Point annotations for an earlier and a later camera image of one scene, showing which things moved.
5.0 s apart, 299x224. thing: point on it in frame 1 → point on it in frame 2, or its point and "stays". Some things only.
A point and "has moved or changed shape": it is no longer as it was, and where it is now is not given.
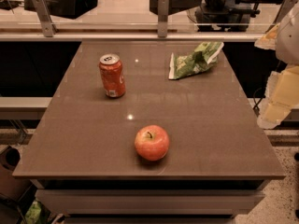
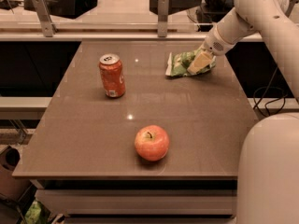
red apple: (151, 142) stays
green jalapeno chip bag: (195, 61) has moved or changed shape
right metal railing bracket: (289, 2) stays
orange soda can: (112, 76) stays
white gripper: (289, 41) → (216, 46)
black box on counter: (68, 1) stays
